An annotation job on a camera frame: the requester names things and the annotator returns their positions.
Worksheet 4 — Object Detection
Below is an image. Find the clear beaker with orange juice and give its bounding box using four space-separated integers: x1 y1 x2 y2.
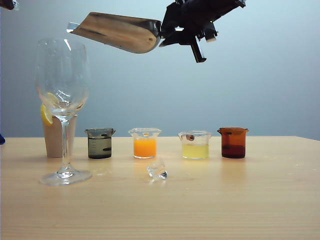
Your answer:
128 127 162 160

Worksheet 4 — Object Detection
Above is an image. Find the grey beaker with dark liquid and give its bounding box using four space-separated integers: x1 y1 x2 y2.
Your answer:
84 128 116 160

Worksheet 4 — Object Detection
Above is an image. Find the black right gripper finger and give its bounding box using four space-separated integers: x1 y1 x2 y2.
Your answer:
190 37 208 64
161 2 181 40

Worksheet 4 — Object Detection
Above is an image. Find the yellow lemon slice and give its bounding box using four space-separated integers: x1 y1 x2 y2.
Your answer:
40 103 54 126

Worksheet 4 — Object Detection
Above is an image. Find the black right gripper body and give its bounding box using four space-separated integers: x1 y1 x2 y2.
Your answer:
178 0 222 46

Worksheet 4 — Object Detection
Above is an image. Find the amber beaker with brown liquid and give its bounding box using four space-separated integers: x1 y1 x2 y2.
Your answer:
216 126 250 159

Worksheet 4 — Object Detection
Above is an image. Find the clear ice cube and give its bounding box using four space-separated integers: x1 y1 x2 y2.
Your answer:
146 157 169 181

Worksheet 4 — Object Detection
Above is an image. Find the beige paper cup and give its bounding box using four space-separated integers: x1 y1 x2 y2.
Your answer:
42 116 78 159

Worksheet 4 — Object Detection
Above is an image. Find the dark brown object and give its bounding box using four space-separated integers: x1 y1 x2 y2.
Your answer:
0 0 20 11

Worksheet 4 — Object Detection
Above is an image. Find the clear beaker with pale liquid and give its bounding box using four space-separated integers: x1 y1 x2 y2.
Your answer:
177 130 213 160

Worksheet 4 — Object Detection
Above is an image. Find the stainless steel ice scoop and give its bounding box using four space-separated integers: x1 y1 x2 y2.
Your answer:
66 11 217 55

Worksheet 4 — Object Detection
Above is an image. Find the clear wine glass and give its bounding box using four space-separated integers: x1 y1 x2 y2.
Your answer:
34 37 93 186

